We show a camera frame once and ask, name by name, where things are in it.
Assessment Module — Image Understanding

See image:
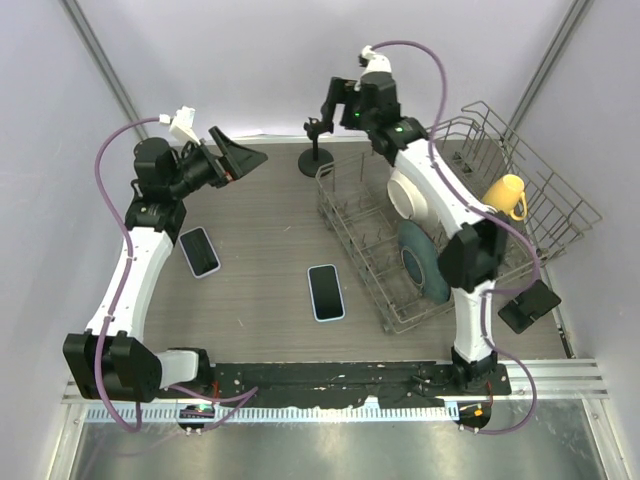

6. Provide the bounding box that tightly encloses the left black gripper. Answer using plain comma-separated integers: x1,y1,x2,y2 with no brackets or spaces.
168,128,266,199

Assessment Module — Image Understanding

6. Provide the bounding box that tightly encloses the black phone stand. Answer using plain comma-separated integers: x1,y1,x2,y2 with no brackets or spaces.
298,118,334,178

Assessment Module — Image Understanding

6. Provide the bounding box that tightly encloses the light blue case phone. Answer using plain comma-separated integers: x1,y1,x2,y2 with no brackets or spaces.
307,264,346,323

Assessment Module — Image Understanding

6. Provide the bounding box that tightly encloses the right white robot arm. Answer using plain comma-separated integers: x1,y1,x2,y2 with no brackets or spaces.
307,72,509,395

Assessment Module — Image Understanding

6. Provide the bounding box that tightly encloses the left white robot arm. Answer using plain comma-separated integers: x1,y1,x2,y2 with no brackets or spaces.
63,127,268,403

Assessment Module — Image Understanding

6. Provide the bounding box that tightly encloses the lilac case phone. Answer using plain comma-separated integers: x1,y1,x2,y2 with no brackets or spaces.
179,227,221,279

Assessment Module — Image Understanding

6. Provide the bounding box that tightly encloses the white plate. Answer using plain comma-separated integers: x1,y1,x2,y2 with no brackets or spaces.
387,168,439,224

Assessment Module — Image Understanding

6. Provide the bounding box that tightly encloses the dark teal plate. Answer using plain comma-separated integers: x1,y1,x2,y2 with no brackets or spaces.
397,220,451,305

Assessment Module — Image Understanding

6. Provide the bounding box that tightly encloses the yellow mug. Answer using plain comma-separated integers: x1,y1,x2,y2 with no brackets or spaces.
482,174,528,221

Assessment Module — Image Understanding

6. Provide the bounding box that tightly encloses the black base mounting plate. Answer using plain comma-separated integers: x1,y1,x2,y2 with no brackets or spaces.
186,361,512,409

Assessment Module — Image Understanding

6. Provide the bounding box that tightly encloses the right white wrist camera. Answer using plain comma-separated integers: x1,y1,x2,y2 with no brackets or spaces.
358,45,392,78

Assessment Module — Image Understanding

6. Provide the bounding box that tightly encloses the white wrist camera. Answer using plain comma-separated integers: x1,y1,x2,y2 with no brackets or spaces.
358,45,392,78
159,106,200,145

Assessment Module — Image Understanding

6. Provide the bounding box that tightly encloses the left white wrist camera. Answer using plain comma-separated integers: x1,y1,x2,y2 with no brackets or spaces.
159,106,200,145

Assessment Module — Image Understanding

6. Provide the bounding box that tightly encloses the grey wire dish rack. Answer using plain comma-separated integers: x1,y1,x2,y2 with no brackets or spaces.
314,100,604,335

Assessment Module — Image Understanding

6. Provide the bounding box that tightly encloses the white slotted cable duct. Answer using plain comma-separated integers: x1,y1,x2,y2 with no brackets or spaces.
85,402,460,424

